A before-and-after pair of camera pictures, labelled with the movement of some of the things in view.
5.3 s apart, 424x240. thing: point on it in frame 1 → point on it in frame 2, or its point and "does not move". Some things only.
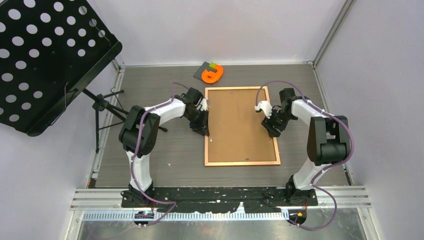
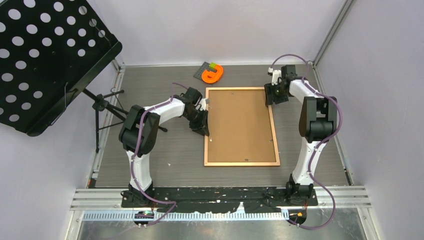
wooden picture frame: x=206 y=164 does not move
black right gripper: x=268 y=124 → x=269 y=89
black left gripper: x=201 y=128 does not move
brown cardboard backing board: x=235 y=131 does not move
